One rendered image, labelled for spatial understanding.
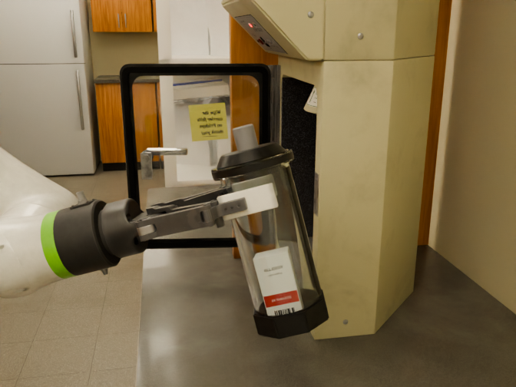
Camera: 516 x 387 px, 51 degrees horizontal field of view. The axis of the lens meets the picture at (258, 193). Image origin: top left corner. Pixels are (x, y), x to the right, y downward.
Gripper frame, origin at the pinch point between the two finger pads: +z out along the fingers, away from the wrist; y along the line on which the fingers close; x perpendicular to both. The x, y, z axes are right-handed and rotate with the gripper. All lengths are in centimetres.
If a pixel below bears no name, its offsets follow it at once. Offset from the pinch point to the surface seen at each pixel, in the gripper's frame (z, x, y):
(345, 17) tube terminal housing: 17.9, -20.1, 12.8
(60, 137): -223, -43, 468
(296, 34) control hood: 10.5, -19.5, 11.5
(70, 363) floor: -118, 75, 157
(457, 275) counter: 33, 35, 47
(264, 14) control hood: 6.7, -23.3, 10.3
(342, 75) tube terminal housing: 15.6, -12.2, 13.9
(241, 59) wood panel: 0, -22, 47
